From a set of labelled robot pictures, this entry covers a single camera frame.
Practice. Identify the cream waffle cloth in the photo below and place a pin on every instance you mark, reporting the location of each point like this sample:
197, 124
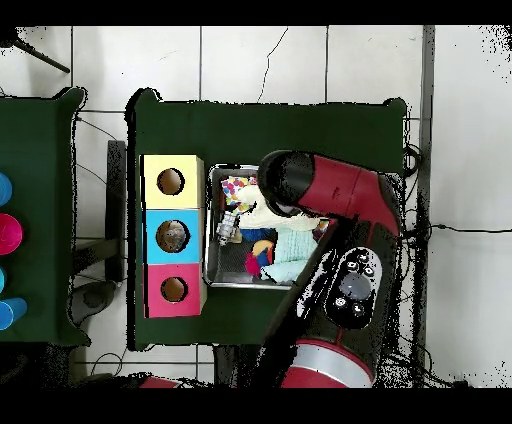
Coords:
260, 218

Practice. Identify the white cloth with colourful dots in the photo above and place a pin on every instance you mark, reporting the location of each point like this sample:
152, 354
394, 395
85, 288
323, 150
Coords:
234, 187

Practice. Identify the mint green waffle cloth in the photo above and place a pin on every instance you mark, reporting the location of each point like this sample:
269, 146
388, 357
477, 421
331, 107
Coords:
294, 244

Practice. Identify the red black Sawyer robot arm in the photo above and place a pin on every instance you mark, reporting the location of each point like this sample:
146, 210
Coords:
340, 188

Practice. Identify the wooden box with three holes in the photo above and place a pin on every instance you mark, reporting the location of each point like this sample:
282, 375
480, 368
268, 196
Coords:
188, 188

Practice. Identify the blue spiky rubber ball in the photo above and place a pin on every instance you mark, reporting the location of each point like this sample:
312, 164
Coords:
256, 234

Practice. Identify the toy hamburger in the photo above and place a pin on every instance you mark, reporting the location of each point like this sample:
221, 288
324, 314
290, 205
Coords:
262, 246

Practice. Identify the red blue orange pompom ball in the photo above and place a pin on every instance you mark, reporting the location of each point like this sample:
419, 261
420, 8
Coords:
256, 264

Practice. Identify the dark green table cloth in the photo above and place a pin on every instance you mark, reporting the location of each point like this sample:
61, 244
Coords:
220, 136
36, 200

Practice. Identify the black upright panel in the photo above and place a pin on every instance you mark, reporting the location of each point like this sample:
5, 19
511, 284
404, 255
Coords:
116, 200

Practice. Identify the grey chair base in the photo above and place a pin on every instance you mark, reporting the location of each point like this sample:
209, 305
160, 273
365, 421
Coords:
94, 298

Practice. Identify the pink plastic cup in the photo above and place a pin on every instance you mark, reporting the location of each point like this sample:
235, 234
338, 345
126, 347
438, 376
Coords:
10, 234

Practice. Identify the blue plastic cup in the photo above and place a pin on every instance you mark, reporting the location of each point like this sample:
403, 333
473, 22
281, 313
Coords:
4, 190
12, 314

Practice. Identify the black tripod leg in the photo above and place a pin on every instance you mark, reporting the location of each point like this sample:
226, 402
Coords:
40, 59

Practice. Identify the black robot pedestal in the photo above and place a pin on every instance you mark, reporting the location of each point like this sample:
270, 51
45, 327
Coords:
232, 368

